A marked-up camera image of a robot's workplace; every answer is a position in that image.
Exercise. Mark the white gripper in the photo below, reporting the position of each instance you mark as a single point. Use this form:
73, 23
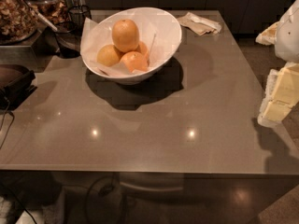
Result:
289, 36

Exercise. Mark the large top orange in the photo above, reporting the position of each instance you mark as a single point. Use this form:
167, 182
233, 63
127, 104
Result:
125, 35

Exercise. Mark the back hidden orange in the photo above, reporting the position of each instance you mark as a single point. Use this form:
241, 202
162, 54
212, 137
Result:
143, 49

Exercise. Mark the front orange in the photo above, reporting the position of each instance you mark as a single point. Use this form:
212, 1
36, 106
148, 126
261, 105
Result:
134, 60

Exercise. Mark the white bowl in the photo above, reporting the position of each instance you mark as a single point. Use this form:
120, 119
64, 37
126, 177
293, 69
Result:
168, 34

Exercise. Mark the left orange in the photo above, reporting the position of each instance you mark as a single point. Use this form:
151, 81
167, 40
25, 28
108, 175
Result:
109, 55

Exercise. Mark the crumpled paper napkin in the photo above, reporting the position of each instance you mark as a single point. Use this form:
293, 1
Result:
199, 25

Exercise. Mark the white paper liner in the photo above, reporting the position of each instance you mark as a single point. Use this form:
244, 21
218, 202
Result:
93, 38

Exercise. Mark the dark glass cup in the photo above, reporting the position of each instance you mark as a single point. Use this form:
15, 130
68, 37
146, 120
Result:
68, 39

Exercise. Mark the metal tray stand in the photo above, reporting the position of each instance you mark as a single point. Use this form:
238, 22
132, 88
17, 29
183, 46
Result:
31, 52

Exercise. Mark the large glass snack jar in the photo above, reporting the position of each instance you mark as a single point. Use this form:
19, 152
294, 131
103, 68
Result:
17, 21

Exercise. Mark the black device on left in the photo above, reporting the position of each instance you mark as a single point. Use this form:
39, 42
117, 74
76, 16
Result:
15, 85

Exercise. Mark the black wire basket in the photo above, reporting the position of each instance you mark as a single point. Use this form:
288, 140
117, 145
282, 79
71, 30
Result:
78, 14

